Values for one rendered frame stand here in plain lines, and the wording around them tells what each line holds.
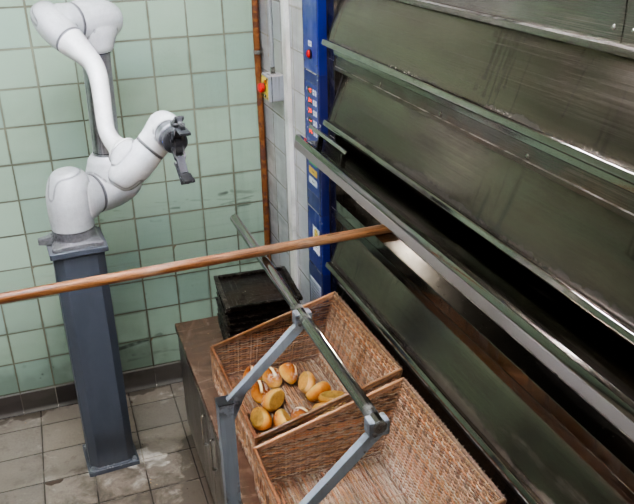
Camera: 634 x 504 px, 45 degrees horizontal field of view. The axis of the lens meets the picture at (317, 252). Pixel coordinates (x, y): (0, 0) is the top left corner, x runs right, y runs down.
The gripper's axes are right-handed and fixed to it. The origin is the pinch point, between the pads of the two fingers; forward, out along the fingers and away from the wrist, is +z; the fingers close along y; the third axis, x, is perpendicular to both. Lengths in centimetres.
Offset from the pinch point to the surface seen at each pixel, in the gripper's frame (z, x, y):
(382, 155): 16, -53, 2
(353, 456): 90, -12, 39
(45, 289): 8, 43, 29
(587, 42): 96, -53, -41
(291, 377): -8, -30, 85
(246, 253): 7.3, -13.3, 28.7
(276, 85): -83, -53, 1
